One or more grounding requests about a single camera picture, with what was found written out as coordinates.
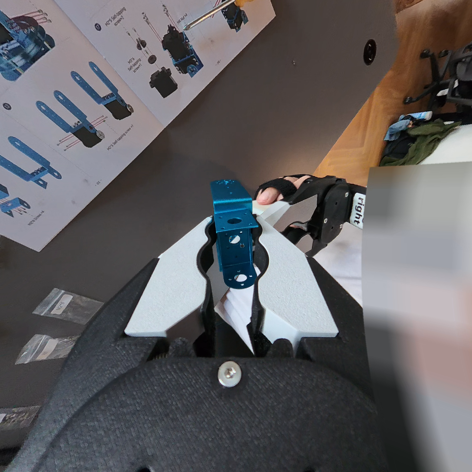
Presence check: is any dark grey desk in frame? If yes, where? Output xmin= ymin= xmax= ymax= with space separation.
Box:
xmin=0 ymin=0 xmax=400 ymax=472

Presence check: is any blue cloth bundle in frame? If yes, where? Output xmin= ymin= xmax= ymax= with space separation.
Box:
xmin=383 ymin=112 xmax=433 ymax=141

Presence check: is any black office chair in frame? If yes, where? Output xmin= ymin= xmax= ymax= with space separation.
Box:
xmin=404 ymin=44 xmax=472 ymax=116

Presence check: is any yellow handled screwdriver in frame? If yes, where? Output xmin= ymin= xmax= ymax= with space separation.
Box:
xmin=182 ymin=0 xmax=255 ymax=30

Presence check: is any blue metal U bracket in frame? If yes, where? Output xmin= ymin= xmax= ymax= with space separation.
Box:
xmin=210 ymin=179 xmax=255 ymax=222

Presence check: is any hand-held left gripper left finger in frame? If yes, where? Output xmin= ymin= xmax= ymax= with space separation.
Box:
xmin=125 ymin=217 xmax=218 ymax=338

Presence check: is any printed assembly manual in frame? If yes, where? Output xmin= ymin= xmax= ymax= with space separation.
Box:
xmin=0 ymin=0 xmax=276 ymax=252

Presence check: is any green jacket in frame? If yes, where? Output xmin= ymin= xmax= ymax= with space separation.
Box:
xmin=380 ymin=119 xmax=462 ymax=166

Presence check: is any person's right hand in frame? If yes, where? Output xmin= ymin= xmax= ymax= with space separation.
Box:
xmin=255 ymin=175 xmax=310 ymax=206

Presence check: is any blue bracket with round plate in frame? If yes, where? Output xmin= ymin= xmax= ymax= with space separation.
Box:
xmin=216 ymin=206 xmax=259 ymax=289

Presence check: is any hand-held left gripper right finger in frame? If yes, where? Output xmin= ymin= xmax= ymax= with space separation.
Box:
xmin=251 ymin=216 xmax=340 ymax=350

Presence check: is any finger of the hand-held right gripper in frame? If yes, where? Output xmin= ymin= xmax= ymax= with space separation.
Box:
xmin=283 ymin=222 xmax=319 ymax=257
xmin=251 ymin=192 xmax=322 ymax=232

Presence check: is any clear bag of screws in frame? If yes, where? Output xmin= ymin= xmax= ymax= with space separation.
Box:
xmin=15 ymin=334 xmax=81 ymax=366
xmin=32 ymin=288 xmax=104 ymax=325
xmin=0 ymin=406 xmax=41 ymax=432

